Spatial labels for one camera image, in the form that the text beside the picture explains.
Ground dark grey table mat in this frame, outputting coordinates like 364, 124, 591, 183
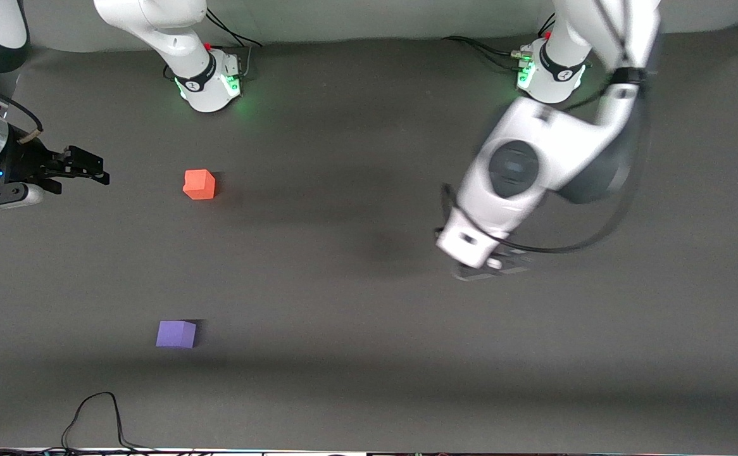
0, 22, 738, 452

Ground orange foam block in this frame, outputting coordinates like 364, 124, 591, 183
183, 169, 216, 201

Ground black right arm base cables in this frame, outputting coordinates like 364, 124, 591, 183
204, 9, 263, 80

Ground black left arm base cables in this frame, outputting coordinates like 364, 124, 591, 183
442, 13, 557, 72

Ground black arm base cables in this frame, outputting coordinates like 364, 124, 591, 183
442, 13, 557, 72
204, 9, 263, 80

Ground purple foam block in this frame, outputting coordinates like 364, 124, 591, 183
156, 320, 197, 349

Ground thin black looped cable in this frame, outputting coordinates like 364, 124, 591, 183
62, 391, 154, 452

